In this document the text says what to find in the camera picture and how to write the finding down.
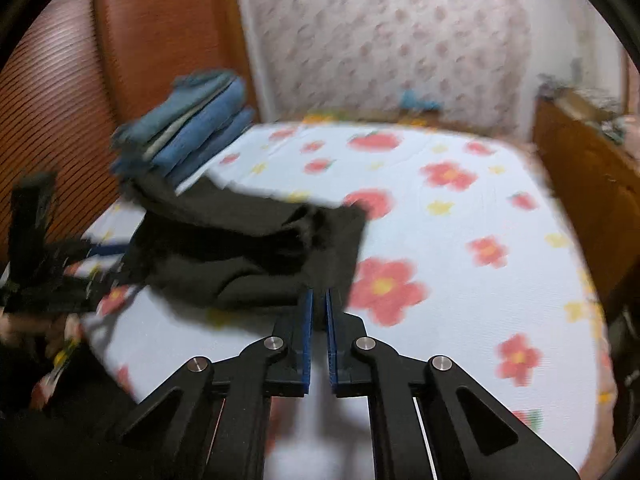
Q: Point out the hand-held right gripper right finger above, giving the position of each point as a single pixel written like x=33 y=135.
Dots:
x=332 y=340

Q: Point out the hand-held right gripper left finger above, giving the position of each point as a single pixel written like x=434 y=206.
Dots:
x=307 y=340

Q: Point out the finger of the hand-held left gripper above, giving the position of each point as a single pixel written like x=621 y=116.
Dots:
x=95 y=249
x=105 y=285

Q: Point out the black pants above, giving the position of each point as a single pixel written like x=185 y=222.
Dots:
x=240 y=250

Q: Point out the folded beige pants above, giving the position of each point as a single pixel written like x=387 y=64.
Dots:
x=170 y=132

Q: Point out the person's left hand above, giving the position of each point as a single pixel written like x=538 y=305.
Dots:
x=12 y=325

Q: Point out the wooden louvered wardrobe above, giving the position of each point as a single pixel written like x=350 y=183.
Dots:
x=60 y=110

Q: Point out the folded teal blue jeans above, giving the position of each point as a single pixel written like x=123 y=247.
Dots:
x=165 y=120

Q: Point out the white strawberry print mat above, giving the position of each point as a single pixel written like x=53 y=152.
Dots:
x=450 y=240

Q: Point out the blue plastic bag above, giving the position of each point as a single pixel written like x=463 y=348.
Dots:
x=420 y=101

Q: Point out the wooden sideboard cabinet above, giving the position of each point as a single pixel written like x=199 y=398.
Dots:
x=585 y=175

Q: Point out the circle patterned sheer curtain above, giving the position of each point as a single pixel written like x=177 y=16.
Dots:
x=380 y=35

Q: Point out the cardboard box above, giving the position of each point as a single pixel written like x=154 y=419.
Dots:
x=575 y=97

